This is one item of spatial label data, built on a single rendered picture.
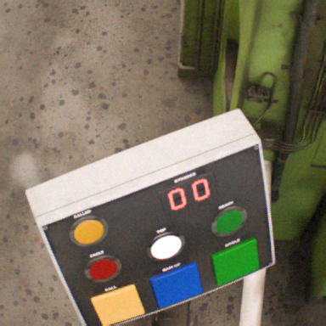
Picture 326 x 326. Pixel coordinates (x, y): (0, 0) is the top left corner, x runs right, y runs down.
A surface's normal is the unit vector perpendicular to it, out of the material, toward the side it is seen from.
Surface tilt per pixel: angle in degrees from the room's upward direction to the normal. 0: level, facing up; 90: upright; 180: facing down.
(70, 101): 0
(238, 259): 60
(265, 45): 90
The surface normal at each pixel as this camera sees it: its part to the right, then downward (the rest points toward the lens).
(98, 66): 0.01, -0.32
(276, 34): -0.05, 0.95
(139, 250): 0.33, 0.60
